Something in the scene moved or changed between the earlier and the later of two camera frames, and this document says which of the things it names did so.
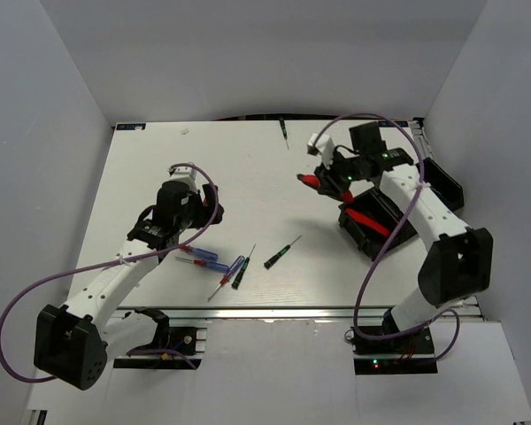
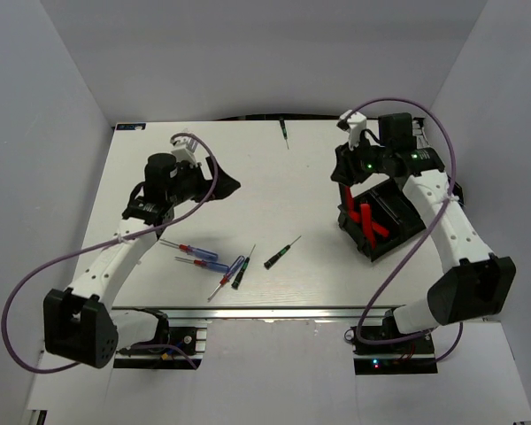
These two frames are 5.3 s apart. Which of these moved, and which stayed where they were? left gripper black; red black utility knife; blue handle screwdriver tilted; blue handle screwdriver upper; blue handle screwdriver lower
Moved: red black utility knife; left gripper black
Stayed: blue handle screwdriver upper; blue handle screwdriver lower; blue handle screwdriver tilted
